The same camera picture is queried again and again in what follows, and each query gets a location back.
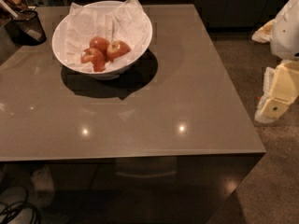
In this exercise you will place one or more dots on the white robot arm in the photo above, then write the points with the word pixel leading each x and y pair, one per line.
pixel 284 41

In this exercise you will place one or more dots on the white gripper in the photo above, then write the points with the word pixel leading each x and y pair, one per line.
pixel 287 32

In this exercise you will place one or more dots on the black mesh pen cup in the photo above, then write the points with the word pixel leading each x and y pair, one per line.
pixel 27 29

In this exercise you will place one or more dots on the red apple back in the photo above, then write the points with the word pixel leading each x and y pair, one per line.
pixel 99 43

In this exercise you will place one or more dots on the white paper liner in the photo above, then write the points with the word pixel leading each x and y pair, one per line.
pixel 90 22

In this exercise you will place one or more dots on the white object under table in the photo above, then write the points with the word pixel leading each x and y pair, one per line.
pixel 44 186

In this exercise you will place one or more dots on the white ceramic bowl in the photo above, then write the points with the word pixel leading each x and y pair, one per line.
pixel 59 41

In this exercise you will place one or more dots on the red apple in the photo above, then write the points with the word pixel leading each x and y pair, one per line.
pixel 95 57
pixel 99 43
pixel 116 49

